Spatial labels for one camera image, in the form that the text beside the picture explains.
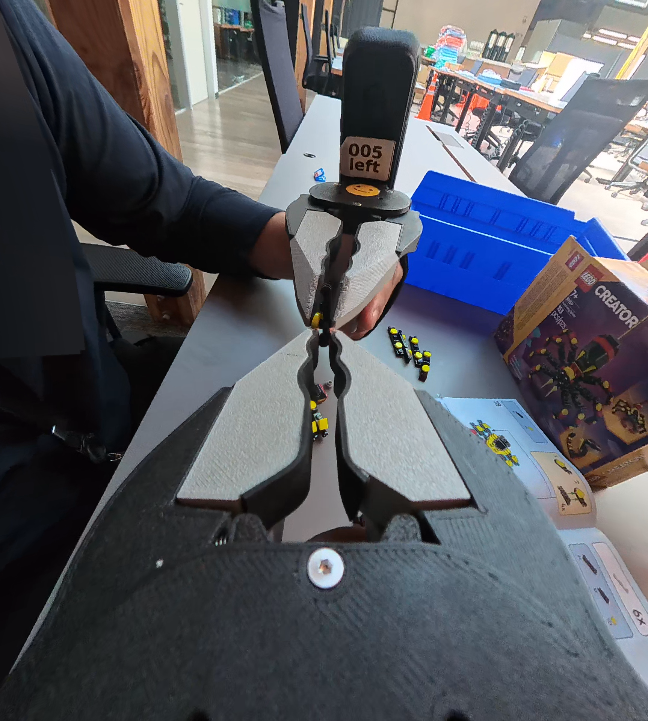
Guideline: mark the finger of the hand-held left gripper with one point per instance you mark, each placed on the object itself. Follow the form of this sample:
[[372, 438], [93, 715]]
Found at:
[[310, 253], [372, 259]]

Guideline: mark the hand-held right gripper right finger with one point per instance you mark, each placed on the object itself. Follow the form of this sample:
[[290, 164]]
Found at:
[[402, 445]]

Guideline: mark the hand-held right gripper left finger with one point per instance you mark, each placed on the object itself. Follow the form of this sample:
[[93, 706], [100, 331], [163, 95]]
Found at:
[[250, 439]]

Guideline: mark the yellow round brick tile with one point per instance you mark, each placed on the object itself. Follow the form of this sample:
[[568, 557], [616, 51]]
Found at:
[[316, 320]]

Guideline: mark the person's left forearm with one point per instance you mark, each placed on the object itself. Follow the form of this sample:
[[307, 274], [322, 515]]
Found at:
[[188, 208]]

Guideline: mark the purple toy set box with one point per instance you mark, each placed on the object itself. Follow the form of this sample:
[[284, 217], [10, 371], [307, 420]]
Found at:
[[583, 366]]

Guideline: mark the person's left hand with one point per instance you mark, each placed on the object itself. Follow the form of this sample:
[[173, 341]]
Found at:
[[377, 312]]

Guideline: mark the orange traffic cone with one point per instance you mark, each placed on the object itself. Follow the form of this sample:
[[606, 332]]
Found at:
[[426, 104]]

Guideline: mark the dark office chair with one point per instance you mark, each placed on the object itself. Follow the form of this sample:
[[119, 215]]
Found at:
[[318, 56], [276, 67]]

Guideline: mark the yellow black toy brick model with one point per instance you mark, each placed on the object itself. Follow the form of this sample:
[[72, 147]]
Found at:
[[318, 425]]

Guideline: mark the blue plastic bin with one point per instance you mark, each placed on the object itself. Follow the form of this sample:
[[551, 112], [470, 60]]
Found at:
[[470, 253]]

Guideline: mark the black binders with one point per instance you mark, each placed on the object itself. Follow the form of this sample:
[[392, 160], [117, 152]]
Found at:
[[498, 45]]

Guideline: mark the background work desk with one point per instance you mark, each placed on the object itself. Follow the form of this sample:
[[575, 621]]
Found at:
[[521, 98]]

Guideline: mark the metal key clip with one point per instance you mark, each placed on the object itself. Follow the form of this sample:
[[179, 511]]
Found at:
[[84, 445]]

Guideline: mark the black mesh office chair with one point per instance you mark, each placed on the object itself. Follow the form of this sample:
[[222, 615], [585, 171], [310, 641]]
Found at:
[[143, 270]]

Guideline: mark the black high-back office chair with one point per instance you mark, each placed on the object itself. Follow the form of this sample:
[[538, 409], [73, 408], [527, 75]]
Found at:
[[583, 135]]

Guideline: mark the open instruction booklet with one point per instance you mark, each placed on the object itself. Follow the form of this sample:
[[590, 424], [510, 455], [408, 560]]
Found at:
[[611, 563]]

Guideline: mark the person's dark clothing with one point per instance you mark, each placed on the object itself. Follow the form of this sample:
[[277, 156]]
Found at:
[[14, 479]]

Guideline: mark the wooden pillar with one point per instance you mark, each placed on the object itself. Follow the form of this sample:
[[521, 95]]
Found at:
[[132, 67]]

